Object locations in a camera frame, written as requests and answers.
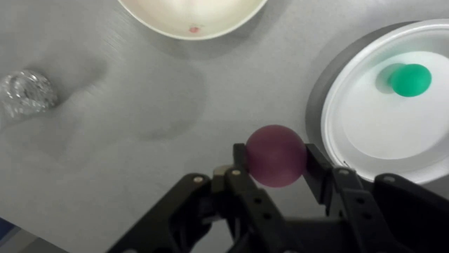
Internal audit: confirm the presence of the white ceramic bowl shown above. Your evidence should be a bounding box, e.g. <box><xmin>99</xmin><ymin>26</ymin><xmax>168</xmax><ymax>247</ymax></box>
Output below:
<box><xmin>118</xmin><ymin>0</ymin><xmax>268</xmax><ymax>40</ymax></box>

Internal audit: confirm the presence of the purple ball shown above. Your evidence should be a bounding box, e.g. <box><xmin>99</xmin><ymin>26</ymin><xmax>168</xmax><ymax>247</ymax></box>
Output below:
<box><xmin>245</xmin><ymin>124</ymin><xmax>307</xmax><ymax>186</ymax></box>

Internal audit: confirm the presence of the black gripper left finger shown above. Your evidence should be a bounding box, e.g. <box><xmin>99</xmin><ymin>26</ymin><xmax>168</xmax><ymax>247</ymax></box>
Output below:
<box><xmin>106</xmin><ymin>143</ymin><xmax>300</xmax><ymax>253</ymax></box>

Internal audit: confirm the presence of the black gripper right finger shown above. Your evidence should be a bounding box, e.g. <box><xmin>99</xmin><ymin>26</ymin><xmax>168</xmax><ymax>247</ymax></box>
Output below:
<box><xmin>304</xmin><ymin>144</ymin><xmax>449</xmax><ymax>253</ymax></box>

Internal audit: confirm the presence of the green ball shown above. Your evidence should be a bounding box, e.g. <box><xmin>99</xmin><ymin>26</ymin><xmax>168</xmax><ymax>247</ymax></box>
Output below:
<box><xmin>387</xmin><ymin>63</ymin><xmax>432</xmax><ymax>96</ymax></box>

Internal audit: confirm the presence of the clear plastic water bottle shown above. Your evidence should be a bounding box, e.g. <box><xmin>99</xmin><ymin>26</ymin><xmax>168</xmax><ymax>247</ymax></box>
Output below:
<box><xmin>0</xmin><ymin>68</ymin><xmax>59</xmax><ymax>129</ymax></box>

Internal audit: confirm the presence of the white plate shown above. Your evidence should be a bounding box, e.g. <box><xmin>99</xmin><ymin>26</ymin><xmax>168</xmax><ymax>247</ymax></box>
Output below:
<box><xmin>318</xmin><ymin>19</ymin><xmax>449</xmax><ymax>183</ymax></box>

